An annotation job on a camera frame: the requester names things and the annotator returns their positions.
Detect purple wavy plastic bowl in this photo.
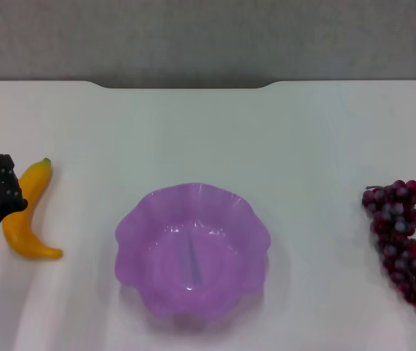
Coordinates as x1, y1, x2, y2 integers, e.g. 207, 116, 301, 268
115, 181, 272, 321

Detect dark red grape bunch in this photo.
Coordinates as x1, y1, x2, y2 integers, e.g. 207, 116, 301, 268
361, 179, 416, 315

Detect yellow plastic banana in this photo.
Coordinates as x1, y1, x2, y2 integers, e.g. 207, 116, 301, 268
2, 157, 64, 260

